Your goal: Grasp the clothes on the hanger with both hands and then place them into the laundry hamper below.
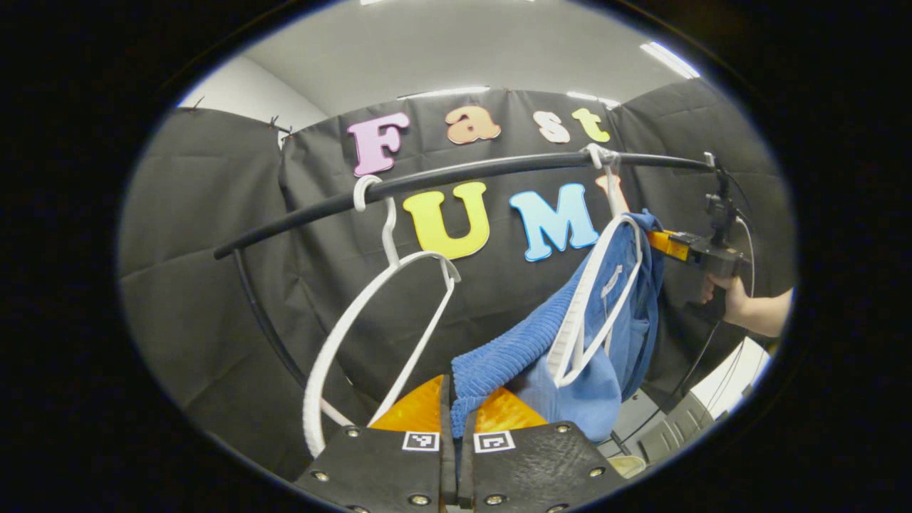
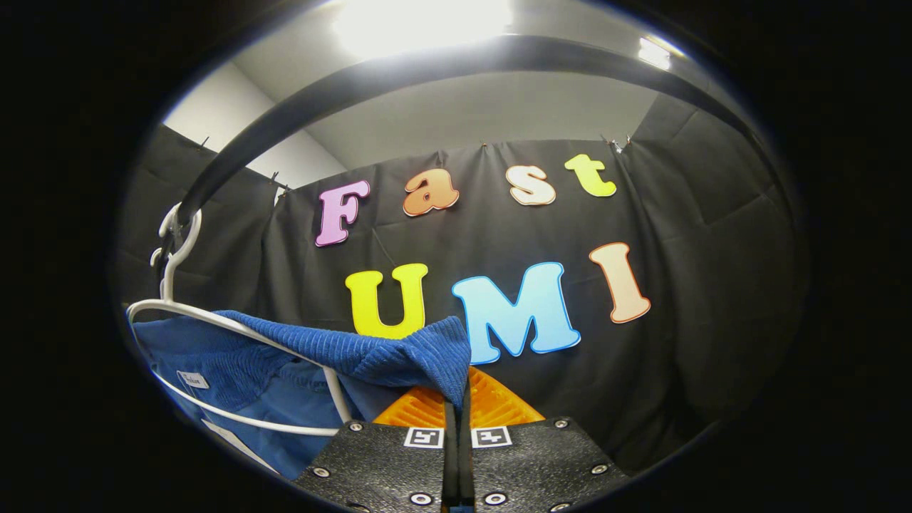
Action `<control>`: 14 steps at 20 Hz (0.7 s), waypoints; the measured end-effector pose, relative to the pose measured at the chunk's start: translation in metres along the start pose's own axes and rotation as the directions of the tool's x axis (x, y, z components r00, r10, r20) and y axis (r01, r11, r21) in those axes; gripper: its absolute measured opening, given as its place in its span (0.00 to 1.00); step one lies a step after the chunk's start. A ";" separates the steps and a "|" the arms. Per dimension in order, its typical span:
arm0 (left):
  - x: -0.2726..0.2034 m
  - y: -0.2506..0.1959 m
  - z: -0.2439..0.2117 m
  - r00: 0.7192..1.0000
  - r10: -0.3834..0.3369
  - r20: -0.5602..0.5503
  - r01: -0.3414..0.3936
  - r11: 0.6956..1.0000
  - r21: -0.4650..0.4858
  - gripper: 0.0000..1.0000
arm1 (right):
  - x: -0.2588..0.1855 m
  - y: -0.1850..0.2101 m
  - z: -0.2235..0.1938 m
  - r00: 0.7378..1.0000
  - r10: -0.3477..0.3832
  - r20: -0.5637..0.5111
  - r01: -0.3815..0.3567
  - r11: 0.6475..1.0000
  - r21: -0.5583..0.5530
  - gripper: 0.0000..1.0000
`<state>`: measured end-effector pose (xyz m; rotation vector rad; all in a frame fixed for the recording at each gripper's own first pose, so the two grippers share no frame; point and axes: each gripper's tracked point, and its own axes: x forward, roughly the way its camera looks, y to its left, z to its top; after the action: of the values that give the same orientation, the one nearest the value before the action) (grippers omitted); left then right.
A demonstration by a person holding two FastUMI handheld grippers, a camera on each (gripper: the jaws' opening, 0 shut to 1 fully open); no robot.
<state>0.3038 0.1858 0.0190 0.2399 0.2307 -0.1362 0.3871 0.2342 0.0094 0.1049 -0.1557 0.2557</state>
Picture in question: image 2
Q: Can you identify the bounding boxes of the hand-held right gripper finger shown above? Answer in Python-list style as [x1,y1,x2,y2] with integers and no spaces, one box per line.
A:
[292,385,458,513]
[458,367,631,513]

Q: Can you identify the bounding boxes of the blue corduroy jacket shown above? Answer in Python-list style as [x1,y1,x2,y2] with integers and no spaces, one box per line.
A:
[132,310,472,480]

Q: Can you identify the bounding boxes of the white plastic hanger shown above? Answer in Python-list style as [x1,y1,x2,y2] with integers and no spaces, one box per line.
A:
[127,203,353,437]

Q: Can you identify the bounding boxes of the black metal clothes rack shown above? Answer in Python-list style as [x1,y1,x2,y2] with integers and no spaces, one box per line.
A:
[153,34,792,286]

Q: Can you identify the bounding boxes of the black backdrop cloth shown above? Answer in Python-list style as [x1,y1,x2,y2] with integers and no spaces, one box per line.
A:
[114,93,809,475]

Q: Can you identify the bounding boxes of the ceiling light panel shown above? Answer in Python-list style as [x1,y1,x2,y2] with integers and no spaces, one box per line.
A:
[638,37,674,71]

